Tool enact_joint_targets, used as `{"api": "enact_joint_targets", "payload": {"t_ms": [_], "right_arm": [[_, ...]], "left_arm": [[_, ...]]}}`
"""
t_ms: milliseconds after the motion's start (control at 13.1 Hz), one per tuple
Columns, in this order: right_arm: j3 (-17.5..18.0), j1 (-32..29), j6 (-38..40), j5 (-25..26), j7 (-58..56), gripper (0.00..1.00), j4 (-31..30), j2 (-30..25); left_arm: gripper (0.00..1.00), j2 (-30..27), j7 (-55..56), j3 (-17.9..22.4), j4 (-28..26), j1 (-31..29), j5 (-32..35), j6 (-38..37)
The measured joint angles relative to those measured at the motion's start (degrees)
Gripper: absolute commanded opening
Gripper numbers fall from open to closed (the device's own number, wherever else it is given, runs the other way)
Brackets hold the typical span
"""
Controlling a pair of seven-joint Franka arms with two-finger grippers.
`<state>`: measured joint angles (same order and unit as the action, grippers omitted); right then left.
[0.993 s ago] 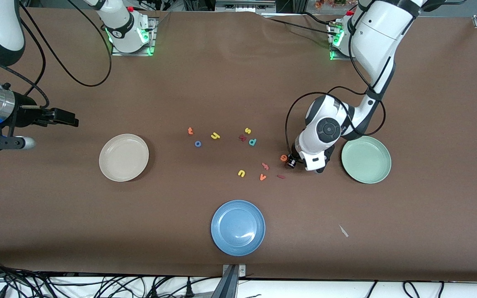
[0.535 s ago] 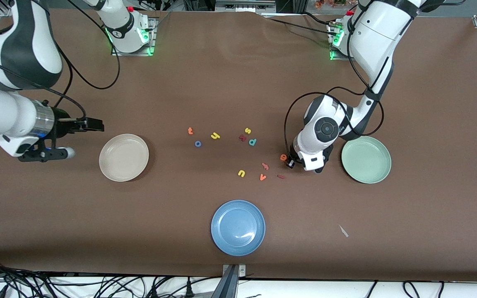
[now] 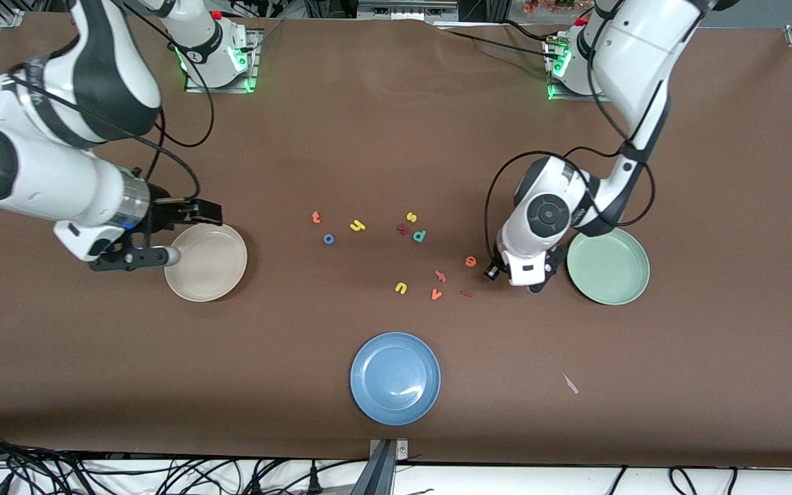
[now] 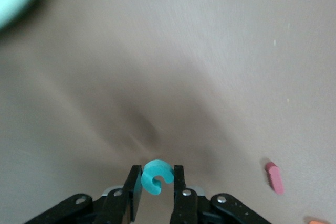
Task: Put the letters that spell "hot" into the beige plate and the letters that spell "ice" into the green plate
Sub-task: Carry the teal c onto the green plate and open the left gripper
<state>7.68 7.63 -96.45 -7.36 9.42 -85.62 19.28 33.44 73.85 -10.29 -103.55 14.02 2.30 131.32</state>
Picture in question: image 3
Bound beige ceramic plate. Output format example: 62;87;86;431
164;222;248;303

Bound green ceramic plate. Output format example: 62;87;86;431
566;227;650;306

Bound blue ceramic plate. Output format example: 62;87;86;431
350;332;441;426

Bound brown table cover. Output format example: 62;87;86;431
0;12;792;468

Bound orange artificial flowers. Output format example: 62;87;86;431
521;0;579;16

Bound grey power strip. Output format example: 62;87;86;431
357;0;459;20

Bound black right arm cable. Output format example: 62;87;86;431
8;14;216;201

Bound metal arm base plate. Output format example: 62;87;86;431
185;29;259;94
546;38;610;102

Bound black table cable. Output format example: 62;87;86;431
437;27;565;63
499;19;555;43

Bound grey metal table bracket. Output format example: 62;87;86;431
368;439;409;495

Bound tangled black floor cables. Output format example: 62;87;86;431
0;428;369;495

